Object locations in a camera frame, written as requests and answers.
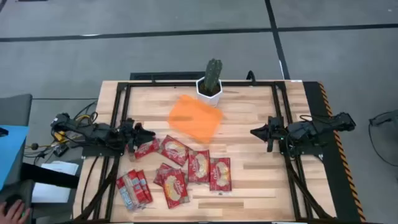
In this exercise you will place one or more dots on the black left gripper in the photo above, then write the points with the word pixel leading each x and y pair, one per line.
pixel 129 133

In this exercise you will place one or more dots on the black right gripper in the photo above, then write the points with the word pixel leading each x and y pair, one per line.
pixel 275 132

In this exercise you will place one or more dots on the red popcorn bag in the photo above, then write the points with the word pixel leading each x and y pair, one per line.
pixel 174 151
pixel 159 175
pixel 124 193
pixel 199 166
pixel 220 174
pixel 175 189
pixel 141 186
pixel 148 148

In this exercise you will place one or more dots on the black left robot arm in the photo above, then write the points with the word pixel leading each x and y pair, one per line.
pixel 99 132

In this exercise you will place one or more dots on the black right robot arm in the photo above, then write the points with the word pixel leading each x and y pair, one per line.
pixel 308 129

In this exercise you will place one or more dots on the orange plastic basket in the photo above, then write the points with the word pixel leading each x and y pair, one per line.
pixel 196 119

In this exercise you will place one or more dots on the black floor strip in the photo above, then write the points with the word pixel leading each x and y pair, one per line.
pixel 168 76

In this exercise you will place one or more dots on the green cactus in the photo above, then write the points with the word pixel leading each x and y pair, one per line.
pixel 213 74

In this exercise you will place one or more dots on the black power adapter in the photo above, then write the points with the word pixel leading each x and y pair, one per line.
pixel 60 150

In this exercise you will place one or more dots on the black mat with hazard stripe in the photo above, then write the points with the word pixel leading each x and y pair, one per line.
pixel 342 186

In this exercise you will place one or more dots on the white paper sheet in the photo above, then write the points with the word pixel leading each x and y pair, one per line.
pixel 51 193

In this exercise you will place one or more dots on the blue board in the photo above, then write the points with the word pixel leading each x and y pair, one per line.
pixel 11 149

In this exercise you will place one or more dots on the black computer mouse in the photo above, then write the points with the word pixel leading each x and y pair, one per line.
pixel 11 199

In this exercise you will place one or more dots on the person's hand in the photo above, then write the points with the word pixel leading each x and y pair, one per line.
pixel 14 214

